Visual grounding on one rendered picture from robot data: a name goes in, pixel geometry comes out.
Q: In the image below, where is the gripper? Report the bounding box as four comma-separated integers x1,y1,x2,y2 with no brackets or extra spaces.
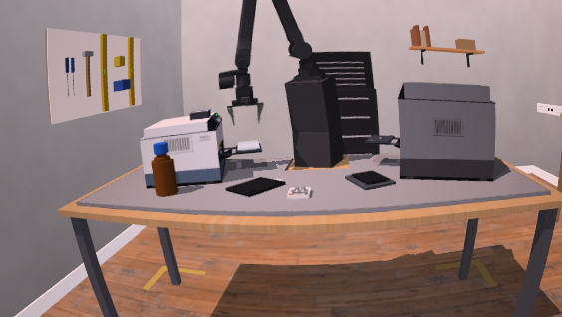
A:
227,98,264,126

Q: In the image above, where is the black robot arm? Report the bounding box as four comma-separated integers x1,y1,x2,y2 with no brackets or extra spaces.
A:
219,0,326,103

